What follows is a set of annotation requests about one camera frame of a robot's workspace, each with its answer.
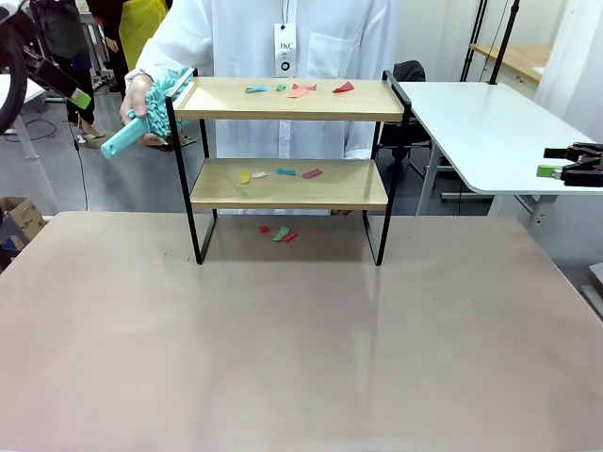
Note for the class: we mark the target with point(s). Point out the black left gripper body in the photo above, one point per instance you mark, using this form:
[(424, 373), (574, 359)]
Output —
[(48, 73)]

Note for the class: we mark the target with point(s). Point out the person's right hand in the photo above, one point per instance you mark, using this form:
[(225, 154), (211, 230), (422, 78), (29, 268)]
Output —
[(134, 99)]

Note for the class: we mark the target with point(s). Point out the person's left forearm white sleeve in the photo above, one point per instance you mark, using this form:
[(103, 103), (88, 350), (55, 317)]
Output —
[(358, 141)]

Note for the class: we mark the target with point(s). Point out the thick black stand pole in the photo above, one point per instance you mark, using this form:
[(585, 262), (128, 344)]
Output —
[(504, 42)]

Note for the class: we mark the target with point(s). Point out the teal paper scrap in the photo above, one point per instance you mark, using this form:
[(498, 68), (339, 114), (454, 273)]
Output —
[(286, 172)]

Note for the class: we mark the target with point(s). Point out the person in yellow apron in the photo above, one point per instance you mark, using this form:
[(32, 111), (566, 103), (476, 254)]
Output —
[(141, 33)]

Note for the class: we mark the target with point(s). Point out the large white table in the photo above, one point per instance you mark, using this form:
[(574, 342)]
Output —
[(494, 127)]

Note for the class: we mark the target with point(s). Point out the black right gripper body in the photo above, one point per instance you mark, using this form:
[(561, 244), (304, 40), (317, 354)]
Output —
[(586, 172)]

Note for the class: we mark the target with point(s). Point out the red triangular paper scrap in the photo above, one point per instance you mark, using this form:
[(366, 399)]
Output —
[(345, 88)]

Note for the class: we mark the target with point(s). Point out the grey metal plate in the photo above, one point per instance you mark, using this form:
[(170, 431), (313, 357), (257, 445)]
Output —
[(594, 292)]

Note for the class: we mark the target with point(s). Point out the two-tier wood and black shelf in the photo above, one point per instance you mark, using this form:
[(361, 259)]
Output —
[(292, 102)]

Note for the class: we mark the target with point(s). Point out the black office chair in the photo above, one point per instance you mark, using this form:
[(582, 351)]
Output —
[(414, 70)]

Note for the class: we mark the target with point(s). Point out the wooden topped background table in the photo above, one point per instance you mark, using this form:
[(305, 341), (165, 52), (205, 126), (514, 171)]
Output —
[(513, 56)]

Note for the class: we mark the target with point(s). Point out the person's left hand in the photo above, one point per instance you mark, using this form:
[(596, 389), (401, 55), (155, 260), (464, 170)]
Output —
[(342, 213)]

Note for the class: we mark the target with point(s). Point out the person in dark clothes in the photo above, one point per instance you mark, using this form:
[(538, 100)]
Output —
[(61, 28)]

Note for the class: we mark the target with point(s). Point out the long red paper scrap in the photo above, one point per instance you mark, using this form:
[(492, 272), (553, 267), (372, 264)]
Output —
[(290, 237)]

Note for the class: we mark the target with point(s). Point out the person torso in white coat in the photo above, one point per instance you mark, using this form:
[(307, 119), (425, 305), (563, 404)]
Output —
[(301, 42)]

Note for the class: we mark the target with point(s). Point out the white paper scrap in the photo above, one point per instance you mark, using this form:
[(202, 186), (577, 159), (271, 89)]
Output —
[(259, 174)]

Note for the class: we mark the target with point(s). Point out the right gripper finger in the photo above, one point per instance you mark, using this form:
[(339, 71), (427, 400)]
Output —
[(556, 153), (549, 171)]

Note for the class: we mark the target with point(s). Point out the magenta paper scrap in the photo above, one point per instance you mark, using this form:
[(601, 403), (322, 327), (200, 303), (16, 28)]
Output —
[(312, 173)]

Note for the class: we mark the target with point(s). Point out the blue looped paper scrap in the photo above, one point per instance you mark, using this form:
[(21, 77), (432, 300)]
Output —
[(256, 90)]

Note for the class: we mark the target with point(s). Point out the thin black tripod legs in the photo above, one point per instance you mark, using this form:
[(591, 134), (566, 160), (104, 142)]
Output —
[(475, 37)]

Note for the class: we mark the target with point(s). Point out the teal chenille duster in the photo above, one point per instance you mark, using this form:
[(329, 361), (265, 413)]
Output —
[(120, 141)]

